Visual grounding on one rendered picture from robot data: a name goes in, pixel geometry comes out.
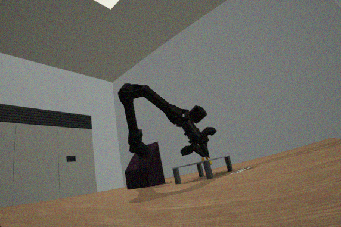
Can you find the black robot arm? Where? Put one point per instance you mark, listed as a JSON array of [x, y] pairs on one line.
[[128, 92]]

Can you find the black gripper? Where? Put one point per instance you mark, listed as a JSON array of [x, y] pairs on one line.
[[195, 138]]

